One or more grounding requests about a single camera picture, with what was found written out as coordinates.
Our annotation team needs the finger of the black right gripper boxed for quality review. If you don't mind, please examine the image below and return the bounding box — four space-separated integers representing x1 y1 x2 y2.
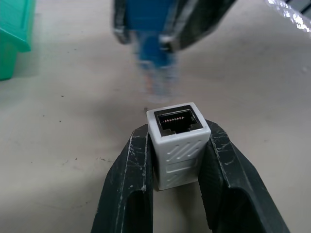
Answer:
159 0 238 53
112 0 137 45

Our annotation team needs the green plastic bin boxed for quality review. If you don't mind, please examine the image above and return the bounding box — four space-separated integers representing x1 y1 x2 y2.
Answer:
0 0 37 82

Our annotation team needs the clear plastic bag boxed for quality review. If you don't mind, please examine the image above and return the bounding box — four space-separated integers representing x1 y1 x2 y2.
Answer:
264 0 311 34

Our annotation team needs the blue ethernet cable plug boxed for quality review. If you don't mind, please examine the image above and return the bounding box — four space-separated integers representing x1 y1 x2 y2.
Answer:
125 0 178 102

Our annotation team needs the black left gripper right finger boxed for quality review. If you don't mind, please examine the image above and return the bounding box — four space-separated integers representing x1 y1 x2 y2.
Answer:
198 119 291 233

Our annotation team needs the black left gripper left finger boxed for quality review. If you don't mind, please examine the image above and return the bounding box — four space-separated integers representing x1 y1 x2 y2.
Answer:
90 123 155 233

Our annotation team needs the white network coupler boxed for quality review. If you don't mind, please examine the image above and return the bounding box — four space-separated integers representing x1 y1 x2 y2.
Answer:
146 101 211 190

